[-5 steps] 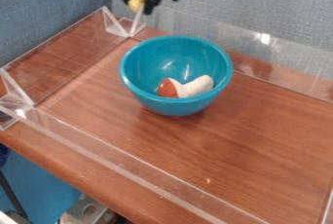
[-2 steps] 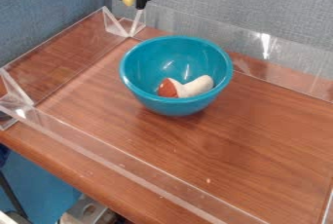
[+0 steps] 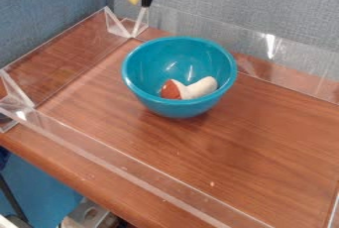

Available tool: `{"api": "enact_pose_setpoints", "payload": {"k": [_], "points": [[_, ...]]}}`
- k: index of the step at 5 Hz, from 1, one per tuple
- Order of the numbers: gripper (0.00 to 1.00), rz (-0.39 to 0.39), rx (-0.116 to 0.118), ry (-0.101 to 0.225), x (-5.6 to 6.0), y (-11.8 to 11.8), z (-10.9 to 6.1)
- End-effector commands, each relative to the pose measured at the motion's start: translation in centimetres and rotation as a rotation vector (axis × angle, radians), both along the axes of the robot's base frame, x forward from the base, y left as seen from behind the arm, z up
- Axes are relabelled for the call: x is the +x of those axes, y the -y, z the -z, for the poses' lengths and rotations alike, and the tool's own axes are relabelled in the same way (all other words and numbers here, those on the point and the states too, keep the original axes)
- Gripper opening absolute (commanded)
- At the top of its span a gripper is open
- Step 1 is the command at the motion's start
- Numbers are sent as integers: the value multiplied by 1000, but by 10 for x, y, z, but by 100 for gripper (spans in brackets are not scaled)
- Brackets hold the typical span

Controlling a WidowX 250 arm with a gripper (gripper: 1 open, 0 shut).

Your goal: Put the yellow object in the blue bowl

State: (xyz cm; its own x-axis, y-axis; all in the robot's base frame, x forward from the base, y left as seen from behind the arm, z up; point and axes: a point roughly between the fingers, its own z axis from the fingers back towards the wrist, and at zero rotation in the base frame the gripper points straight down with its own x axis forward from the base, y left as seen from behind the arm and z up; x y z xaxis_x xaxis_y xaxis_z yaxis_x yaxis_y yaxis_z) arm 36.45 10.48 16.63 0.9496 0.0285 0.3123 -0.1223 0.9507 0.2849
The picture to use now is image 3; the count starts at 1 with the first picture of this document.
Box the grey metal bracket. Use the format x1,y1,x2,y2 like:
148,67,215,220
59,198,119,228

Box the white red toy mushroom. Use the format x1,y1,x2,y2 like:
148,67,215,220
160,76,217,100

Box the clear acrylic barrier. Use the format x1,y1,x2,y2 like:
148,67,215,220
0,9,339,228

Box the blue bowl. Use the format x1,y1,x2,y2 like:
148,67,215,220
120,37,237,118

